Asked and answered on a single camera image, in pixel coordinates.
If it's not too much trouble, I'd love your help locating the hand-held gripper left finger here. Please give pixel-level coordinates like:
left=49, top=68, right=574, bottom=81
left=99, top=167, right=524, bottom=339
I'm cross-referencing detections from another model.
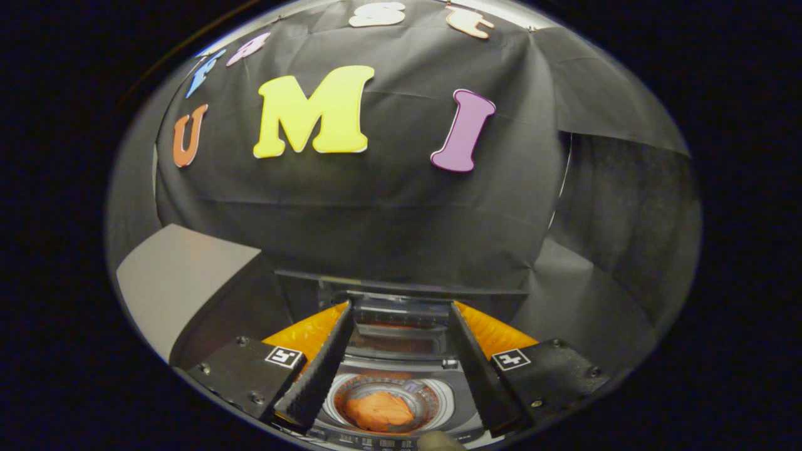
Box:
left=186, top=301, right=356, bottom=434

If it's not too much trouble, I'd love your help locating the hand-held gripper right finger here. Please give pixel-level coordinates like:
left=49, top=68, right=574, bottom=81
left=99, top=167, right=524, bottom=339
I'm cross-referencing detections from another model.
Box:
left=449, top=301, right=612, bottom=438

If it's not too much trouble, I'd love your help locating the orange garment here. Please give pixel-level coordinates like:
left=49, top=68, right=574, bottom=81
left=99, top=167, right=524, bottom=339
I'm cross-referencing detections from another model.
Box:
left=343, top=391, right=415, bottom=433

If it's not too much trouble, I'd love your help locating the grey cabinet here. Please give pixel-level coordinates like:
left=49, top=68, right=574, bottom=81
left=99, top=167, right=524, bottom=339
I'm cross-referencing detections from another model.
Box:
left=116, top=224, right=292, bottom=367

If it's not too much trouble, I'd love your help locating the black backdrop cloth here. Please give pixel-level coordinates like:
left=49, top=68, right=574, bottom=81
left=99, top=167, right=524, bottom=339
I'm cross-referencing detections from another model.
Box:
left=105, top=0, right=702, bottom=376

